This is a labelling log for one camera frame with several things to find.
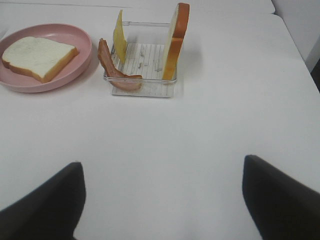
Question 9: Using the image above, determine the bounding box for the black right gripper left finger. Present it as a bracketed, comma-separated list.
[0, 162, 86, 240]

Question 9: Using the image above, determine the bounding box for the right clear plastic tray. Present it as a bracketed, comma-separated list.
[103, 21, 177, 98]

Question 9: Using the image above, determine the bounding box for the yellow cheese slice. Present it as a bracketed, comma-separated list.
[113, 9, 127, 64]

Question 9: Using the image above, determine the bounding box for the bacon strip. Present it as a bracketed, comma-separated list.
[97, 38, 142, 92]

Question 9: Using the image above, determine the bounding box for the pink round plate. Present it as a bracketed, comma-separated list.
[0, 23, 93, 93]

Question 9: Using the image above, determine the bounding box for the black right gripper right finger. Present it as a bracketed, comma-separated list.
[242, 155, 320, 240]

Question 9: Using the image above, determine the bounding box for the bread slice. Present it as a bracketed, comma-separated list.
[162, 2, 190, 81]
[1, 36, 79, 83]

